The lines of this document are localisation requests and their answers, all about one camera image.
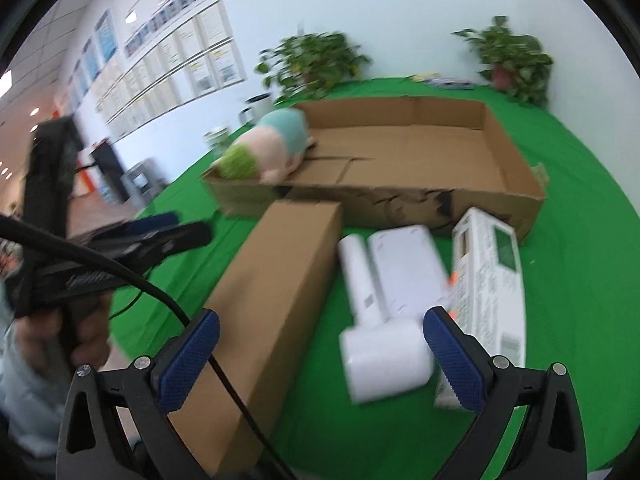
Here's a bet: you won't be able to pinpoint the white product box green print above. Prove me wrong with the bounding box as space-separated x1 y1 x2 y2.
434 207 527 411

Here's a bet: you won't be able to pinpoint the person's left hand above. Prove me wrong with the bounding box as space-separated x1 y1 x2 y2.
20 292 113 376

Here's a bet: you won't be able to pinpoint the small white green container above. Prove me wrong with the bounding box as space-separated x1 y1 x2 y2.
204 127 233 156

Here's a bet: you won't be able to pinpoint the white cylindrical bin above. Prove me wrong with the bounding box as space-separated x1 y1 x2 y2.
240 94 273 126

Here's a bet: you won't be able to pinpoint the white hair dryer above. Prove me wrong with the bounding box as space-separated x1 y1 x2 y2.
337 234 435 405

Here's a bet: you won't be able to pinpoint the black cable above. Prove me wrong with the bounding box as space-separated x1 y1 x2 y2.
0 215 298 480

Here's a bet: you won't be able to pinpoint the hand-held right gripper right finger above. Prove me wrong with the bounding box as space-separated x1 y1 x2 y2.
422 306 587 480

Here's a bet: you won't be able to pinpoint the person's left forearm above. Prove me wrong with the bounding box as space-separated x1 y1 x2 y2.
0 270 83 461

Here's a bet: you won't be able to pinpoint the leafy potted plant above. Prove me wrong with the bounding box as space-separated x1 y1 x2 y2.
254 31 373 106

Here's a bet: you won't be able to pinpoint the grey cabinet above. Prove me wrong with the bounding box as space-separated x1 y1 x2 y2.
122 159 168 206

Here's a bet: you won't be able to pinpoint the row of wall notices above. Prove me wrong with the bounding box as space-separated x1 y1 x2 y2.
65 0 248 141

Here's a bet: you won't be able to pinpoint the potted plant in red pot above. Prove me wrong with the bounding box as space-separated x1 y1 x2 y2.
452 16 555 108

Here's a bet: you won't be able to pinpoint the large cardboard box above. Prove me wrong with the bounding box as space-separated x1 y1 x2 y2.
201 96 547 248

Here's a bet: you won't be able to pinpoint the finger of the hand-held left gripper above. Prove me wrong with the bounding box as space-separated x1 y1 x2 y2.
131 212 179 233
127 221 213 263

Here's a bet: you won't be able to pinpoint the long brown cardboard box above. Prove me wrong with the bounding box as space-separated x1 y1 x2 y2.
167 199 345 476

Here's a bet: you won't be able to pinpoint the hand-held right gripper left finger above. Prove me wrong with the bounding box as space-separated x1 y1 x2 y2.
56 309 221 480

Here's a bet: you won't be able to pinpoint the pink and teal plush toy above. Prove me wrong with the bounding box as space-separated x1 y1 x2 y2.
210 109 317 183

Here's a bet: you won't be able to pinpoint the green table cloth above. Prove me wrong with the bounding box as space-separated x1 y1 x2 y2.
107 77 633 480

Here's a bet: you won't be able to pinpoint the white plastic device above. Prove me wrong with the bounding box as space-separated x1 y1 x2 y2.
367 225 451 318

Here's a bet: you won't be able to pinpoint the scattered small packets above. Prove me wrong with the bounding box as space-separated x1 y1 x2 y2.
410 74 473 90

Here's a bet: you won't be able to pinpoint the black cabinet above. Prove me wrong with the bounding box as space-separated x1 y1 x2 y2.
90 140 126 201

